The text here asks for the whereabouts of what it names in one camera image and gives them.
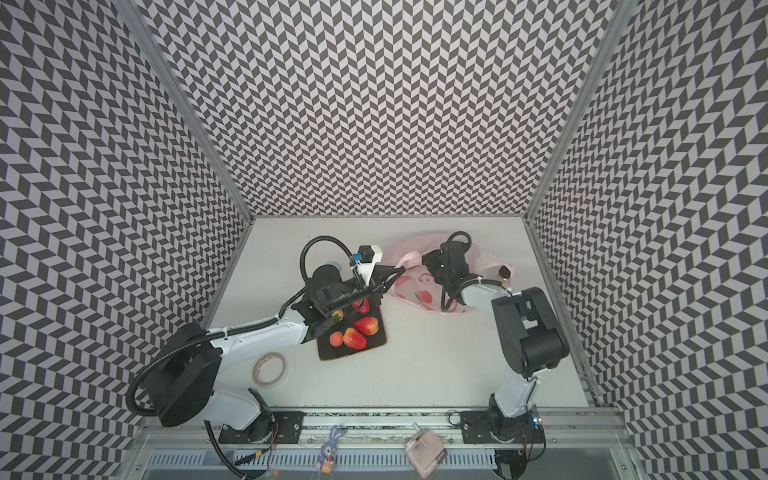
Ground red green fake apple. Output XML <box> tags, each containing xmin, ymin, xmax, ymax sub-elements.
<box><xmin>331</xmin><ymin>309</ymin><xmax>344</xmax><ymax>324</ymax></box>

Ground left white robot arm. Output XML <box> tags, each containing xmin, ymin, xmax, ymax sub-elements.
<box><xmin>125</xmin><ymin>235</ymin><xmax>406</xmax><ymax>443</ymax></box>

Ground black square mat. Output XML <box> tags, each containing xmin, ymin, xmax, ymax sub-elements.
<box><xmin>317</xmin><ymin>300</ymin><xmax>387</xmax><ymax>361</ymax></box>

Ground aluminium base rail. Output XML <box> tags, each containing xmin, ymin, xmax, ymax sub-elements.
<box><xmin>131</xmin><ymin>407</ymin><xmax>631</xmax><ymax>451</ymax></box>

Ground aluminium corner post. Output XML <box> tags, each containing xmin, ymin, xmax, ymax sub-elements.
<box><xmin>523</xmin><ymin>0</ymin><xmax>638</xmax><ymax>222</ymax></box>
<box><xmin>112</xmin><ymin>0</ymin><xmax>254</xmax><ymax>224</ymax></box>

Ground small red fake fruit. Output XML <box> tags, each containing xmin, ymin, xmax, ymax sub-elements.
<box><xmin>329</xmin><ymin>332</ymin><xmax>344</xmax><ymax>348</ymax></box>

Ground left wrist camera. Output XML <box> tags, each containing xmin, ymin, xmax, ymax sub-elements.
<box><xmin>350</xmin><ymin>245</ymin><xmax>383</xmax><ymax>288</ymax></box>

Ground purple bunny toy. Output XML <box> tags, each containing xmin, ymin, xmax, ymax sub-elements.
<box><xmin>314</xmin><ymin>425</ymin><xmax>346</xmax><ymax>474</ymax></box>

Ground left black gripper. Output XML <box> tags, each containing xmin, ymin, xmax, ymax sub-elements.
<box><xmin>326</xmin><ymin>265</ymin><xmax>408</xmax><ymax>315</ymax></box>

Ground aluminium corner post right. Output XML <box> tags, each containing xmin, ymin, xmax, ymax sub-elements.
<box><xmin>523</xmin><ymin>0</ymin><xmax>638</xmax><ymax>222</ymax></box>

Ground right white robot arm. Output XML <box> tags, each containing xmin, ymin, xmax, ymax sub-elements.
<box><xmin>421</xmin><ymin>231</ymin><xmax>570</xmax><ymax>447</ymax></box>

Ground pink translucent box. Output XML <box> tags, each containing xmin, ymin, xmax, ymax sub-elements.
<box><xmin>405</xmin><ymin>429</ymin><xmax>447</xmax><ymax>479</ymax></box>

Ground clear tape roll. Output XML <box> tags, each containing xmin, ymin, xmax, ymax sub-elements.
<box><xmin>252</xmin><ymin>352</ymin><xmax>288</xmax><ymax>388</ymax></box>

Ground red fake strawberry half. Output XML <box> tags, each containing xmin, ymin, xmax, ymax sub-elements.
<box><xmin>343</xmin><ymin>328</ymin><xmax>368</xmax><ymax>350</ymax></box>

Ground aluminium corner post left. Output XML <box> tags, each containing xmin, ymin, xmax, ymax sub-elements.
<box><xmin>112</xmin><ymin>0</ymin><xmax>254</xmax><ymax>224</ymax></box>

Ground pink plastic bag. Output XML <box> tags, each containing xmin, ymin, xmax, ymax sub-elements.
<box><xmin>383</xmin><ymin>232</ymin><xmax>515</xmax><ymax>312</ymax></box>

